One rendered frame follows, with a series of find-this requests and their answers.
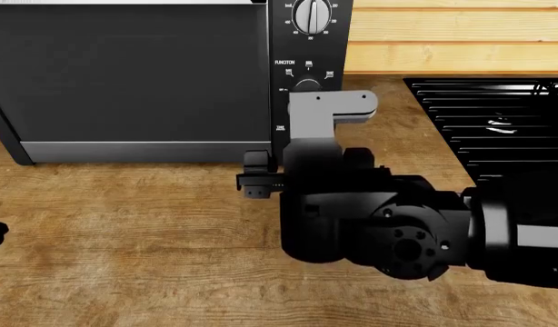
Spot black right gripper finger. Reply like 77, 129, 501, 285
242, 150, 280, 174
235, 172, 285, 200

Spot black toaster oven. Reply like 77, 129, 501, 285
0, 0, 354, 166

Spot dark glass oven door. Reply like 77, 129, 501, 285
0, 2, 274, 164

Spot black function knob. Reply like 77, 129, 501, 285
294, 78, 324, 94

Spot silver temperature knob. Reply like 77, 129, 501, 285
291, 0, 334, 35

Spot black stove grate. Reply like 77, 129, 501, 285
402, 76, 558, 192

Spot grey L-shaped camera bracket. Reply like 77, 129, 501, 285
287, 89, 379, 142

